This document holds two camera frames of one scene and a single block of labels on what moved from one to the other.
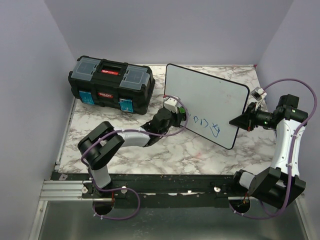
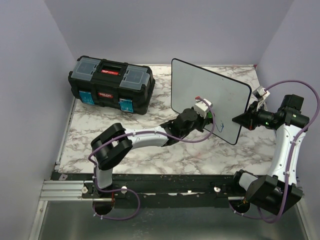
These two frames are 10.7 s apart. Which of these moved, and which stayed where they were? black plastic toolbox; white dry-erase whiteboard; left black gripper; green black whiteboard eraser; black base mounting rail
Moved: green black whiteboard eraser; white dry-erase whiteboard; left black gripper
Stayed: black plastic toolbox; black base mounting rail
